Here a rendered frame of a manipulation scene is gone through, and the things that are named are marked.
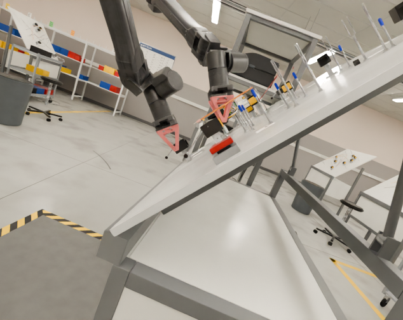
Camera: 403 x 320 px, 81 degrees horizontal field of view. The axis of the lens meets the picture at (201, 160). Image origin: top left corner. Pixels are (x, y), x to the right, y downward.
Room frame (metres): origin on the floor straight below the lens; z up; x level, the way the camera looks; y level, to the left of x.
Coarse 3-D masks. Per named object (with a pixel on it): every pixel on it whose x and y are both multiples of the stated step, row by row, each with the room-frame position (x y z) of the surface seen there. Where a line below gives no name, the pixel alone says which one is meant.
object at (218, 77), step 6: (210, 72) 0.71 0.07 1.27; (216, 72) 0.71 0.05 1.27; (222, 72) 0.71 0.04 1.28; (210, 78) 0.71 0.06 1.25; (216, 78) 0.70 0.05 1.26; (222, 78) 0.71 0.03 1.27; (210, 84) 0.72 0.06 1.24; (216, 84) 0.70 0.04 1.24; (222, 84) 0.70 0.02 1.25; (228, 84) 0.68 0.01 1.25; (210, 90) 0.70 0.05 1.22; (216, 90) 0.68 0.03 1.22; (222, 90) 0.72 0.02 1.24; (228, 90) 0.70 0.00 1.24
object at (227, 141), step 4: (224, 140) 0.46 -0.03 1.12; (228, 140) 0.46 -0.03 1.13; (232, 140) 0.46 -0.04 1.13; (216, 144) 0.48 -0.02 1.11; (220, 144) 0.46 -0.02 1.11; (224, 144) 0.46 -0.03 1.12; (228, 144) 0.46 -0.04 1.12; (212, 148) 0.46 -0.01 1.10; (216, 148) 0.46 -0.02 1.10; (220, 148) 0.46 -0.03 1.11; (224, 148) 0.47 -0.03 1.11; (228, 148) 0.47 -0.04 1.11; (212, 152) 0.46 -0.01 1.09; (220, 152) 0.47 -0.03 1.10
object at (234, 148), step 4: (232, 144) 0.49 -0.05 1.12; (236, 144) 0.45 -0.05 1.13; (232, 148) 0.45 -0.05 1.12; (236, 148) 0.45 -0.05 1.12; (224, 152) 0.45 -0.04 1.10; (228, 152) 0.45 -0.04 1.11; (232, 152) 0.45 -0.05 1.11; (236, 152) 0.45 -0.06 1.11; (216, 156) 0.45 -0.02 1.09; (220, 156) 0.45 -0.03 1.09; (224, 156) 0.45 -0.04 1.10; (228, 156) 0.45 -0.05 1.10; (216, 160) 0.45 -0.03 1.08; (220, 160) 0.45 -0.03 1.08; (224, 160) 0.45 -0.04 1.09; (216, 164) 0.45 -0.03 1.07
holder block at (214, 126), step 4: (212, 120) 0.70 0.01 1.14; (216, 120) 0.70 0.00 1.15; (204, 124) 0.69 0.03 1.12; (208, 124) 0.69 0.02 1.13; (212, 124) 0.69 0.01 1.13; (216, 124) 0.69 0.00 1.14; (220, 124) 0.70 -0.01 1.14; (200, 128) 0.71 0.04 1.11; (204, 128) 0.69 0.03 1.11; (208, 128) 0.69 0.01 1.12; (212, 128) 0.69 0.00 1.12; (216, 128) 0.69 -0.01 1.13; (220, 128) 0.70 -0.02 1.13; (204, 132) 0.69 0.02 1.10; (208, 132) 0.69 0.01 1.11; (212, 132) 0.69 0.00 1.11; (216, 132) 0.69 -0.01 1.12; (208, 136) 0.69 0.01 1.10
